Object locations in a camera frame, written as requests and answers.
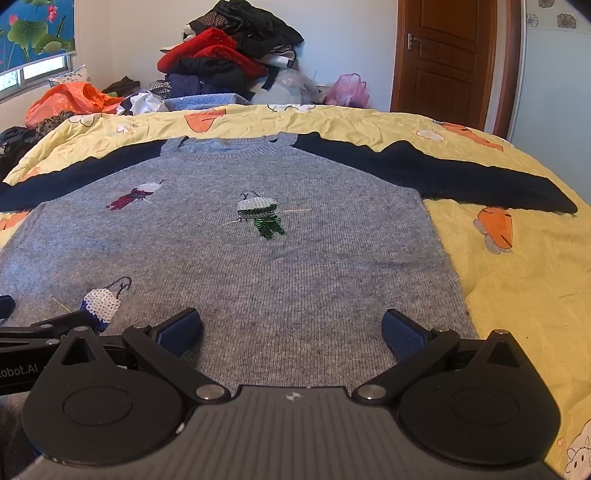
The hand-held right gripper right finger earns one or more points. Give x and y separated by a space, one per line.
400 334

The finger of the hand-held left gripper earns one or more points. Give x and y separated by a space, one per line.
5 308
27 334

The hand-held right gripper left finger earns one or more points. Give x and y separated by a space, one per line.
182 331

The grey sweater with navy sleeves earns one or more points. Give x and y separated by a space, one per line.
277 286

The pile of clothes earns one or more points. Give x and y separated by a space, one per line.
217 50

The yellow printed blanket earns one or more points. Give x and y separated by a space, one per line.
508 286

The dark patterned jacket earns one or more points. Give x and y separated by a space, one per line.
14 143

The leopard print cloth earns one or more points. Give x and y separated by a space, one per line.
51 122

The orange plastic bag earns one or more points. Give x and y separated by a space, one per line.
69 99

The light blue knitted cloth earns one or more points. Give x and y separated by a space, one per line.
207 100

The crumpled white plastic bag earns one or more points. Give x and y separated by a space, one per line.
143 102

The window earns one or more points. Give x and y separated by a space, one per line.
41 69

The white patterned pillow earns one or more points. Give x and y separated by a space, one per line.
76 76

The pink plastic bag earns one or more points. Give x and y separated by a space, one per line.
348 90

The dark brown garment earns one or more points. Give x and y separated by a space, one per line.
122 86

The clear plastic bag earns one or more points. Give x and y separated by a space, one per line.
291 85

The brown wooden door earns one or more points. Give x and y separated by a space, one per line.
443 60
510 69

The lotus print window blind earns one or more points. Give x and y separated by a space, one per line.
37 27

